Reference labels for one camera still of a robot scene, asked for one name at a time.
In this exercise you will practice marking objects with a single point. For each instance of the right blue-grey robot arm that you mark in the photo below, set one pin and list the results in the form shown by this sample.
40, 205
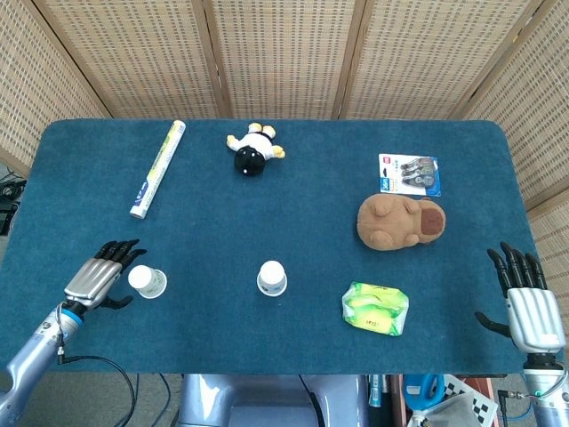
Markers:
549, 400

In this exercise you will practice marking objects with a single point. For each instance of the black-headed white plush toy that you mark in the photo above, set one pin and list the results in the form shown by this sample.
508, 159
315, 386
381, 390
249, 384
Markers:
251, 160

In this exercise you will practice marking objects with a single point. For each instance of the blue-grey robot torso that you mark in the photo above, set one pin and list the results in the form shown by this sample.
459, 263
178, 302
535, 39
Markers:
266, 400

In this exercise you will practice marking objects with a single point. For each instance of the white paper cup blue flower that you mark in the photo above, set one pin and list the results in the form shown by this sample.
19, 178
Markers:
271, 276
139, 276

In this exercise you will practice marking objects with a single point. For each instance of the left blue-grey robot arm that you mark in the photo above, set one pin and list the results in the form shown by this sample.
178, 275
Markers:
31, 351

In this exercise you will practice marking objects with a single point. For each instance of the white paper cup green flower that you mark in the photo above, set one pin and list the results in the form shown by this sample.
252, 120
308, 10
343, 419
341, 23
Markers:
157, 287

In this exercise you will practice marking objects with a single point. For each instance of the correction tape blister pack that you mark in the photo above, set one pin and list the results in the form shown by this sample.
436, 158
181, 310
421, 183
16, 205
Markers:
411, 175

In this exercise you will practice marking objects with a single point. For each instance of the clear plastic bag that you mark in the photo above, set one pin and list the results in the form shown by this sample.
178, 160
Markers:
449, 411

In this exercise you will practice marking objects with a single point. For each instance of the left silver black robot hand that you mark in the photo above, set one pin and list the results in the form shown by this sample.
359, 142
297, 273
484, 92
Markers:
91, 280

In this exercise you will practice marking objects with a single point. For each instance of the blue table cloth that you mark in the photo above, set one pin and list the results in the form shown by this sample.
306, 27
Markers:
266, 222

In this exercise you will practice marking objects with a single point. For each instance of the cling film roll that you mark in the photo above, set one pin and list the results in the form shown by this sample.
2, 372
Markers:
157, 171

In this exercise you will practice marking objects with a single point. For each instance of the brown capybara plush toy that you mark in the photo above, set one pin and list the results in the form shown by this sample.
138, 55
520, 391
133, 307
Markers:
391, 222

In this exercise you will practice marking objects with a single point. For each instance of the green snack packet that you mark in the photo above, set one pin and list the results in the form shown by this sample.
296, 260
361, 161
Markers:
373, 309

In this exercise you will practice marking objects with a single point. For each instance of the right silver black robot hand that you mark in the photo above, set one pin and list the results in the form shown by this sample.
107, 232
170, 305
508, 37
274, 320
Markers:
533, 316

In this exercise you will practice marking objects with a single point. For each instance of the black floor equipment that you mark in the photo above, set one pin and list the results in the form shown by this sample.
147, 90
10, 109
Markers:
9, 191

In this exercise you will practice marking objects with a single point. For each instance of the checkerboard calibration board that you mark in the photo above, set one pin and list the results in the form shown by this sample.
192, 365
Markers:
482, 407

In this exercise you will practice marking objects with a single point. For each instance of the woven folding screen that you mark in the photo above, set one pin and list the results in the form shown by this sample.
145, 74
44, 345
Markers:
284, 53

